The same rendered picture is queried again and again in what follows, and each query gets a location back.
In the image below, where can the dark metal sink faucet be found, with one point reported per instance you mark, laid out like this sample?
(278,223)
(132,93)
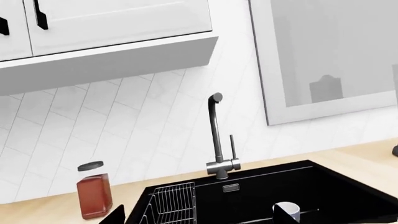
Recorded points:
(217,140)

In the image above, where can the white mug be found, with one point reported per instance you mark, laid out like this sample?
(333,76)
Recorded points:
(292,208)

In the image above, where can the white framed window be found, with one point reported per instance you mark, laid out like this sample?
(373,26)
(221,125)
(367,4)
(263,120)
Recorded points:
(326,60)

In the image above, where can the red sauce jar black lid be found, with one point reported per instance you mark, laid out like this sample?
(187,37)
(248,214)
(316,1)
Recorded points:
(93,193)

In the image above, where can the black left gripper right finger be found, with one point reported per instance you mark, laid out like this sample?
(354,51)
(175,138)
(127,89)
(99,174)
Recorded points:
(283,216)

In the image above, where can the dark object on counter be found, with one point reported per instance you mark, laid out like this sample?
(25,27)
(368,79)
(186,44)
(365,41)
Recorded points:
(395,150)

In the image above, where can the black kitchen sink basin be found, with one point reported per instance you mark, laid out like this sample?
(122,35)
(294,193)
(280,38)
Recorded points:
(255,198)

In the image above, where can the white wall cabinet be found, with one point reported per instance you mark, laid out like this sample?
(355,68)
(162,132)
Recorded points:
(102,44)

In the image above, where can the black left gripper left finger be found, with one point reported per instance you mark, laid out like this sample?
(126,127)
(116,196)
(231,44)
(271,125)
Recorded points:
(115,216)

